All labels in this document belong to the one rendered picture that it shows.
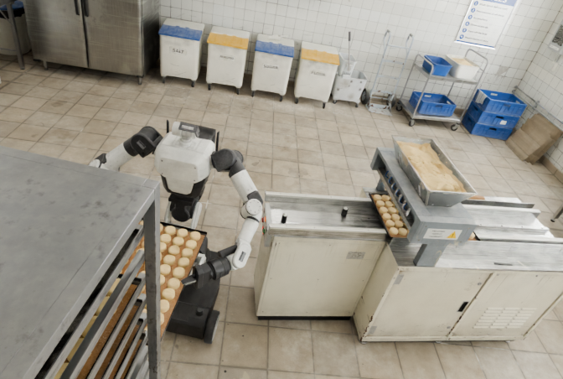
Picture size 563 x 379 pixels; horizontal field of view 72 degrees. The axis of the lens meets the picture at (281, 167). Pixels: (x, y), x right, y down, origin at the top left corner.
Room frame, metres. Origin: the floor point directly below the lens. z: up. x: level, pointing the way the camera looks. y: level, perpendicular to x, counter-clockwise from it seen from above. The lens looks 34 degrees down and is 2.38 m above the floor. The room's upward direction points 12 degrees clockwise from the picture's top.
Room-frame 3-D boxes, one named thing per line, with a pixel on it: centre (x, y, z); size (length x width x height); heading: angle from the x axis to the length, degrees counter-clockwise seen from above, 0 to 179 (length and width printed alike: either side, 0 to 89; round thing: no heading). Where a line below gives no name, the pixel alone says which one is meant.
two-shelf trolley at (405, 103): (5.69, -2.05, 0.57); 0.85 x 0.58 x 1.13; 104
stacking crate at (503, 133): (5.74, -3.00, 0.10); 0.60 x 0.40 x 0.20; 95
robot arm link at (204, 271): (1.12, 0.22, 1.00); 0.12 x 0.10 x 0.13; 134
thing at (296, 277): (1.84, -0.34, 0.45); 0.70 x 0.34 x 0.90; 103
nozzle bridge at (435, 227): (1.96, -0.83, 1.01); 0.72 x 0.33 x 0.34; 13
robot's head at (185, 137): (1.58, 0.49, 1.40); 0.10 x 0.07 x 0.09; 89
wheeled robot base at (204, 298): (1.70, 0.48, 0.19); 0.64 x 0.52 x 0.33; 179
